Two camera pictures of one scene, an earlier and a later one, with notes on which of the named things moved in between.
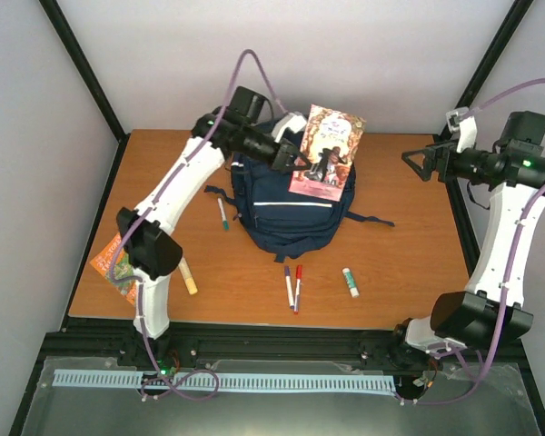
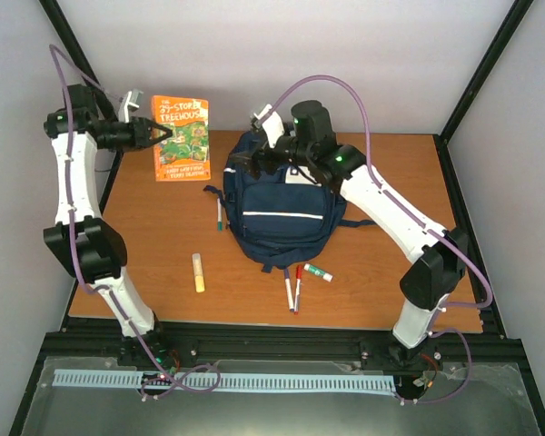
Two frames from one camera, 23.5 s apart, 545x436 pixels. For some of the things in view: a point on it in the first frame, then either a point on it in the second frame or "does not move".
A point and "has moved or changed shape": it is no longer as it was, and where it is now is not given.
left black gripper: x=282 y=161 → x=141 y=135
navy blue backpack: x=287 y=223 has moved or changed shape
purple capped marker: x=290 y=288 does not move
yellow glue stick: x=188 y=278 → x=199 y=277
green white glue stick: x=353 y=289 → x=328 y=277
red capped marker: x=299 y=269 does not move
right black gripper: x=441 y=153 → x=252 y=157
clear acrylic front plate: x=492 y=401 does not move
